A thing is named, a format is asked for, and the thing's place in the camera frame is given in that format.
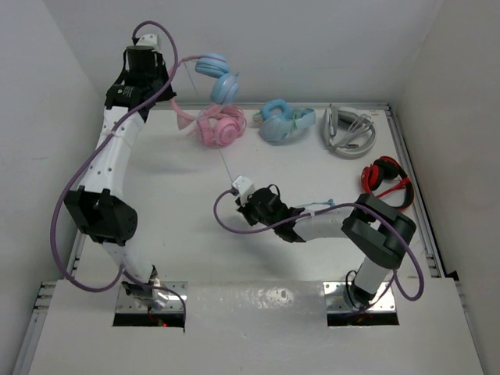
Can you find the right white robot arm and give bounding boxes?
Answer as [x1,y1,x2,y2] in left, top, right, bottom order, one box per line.
[232,182,416,309]

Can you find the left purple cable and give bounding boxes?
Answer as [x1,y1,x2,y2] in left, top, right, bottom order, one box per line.
[50,21,187,325]

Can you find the red black headphones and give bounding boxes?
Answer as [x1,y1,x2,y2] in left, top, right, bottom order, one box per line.
[360,156,415,211]

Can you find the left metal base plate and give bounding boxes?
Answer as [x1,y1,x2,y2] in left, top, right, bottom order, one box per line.
[115,281,187,314]

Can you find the metal base plate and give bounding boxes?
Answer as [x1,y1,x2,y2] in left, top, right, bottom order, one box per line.
[115,281,187,314]
[323,281,397,314]

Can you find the blue pink cat-ear headphones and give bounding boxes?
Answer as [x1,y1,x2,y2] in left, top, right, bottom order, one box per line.
[170,53,239,150]

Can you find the purple cable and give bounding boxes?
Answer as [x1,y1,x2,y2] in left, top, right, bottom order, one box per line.
[212,189,425,313]
[50,21,187,325]

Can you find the pink gaming headphones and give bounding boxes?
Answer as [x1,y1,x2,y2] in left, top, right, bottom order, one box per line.
[189,105,247,148]

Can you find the grey white headphones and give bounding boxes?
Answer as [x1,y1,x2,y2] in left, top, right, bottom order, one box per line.
[320,104,377,159]

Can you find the aluminium table edge rail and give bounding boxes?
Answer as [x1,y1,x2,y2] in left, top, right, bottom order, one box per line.
[15,102,470,375]

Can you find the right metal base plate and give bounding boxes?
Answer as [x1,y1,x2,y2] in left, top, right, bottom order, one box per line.
[323,281,397,314]

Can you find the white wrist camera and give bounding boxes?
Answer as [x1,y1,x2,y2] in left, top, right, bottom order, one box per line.
[134,33,161,53]
[231,176,255,206]

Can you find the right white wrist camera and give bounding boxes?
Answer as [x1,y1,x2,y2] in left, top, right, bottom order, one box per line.
[231,176,255,206]

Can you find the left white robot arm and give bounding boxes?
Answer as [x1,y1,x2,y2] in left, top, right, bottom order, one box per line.
[64,43,169,310]

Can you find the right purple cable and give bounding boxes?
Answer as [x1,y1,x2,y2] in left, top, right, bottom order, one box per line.
[212,189,425,313]

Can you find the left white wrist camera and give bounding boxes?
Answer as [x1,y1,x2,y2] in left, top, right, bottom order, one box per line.
[134,33,161,53]

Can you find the light blue headphones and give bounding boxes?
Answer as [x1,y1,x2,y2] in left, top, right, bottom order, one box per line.
[252,99,316,144]

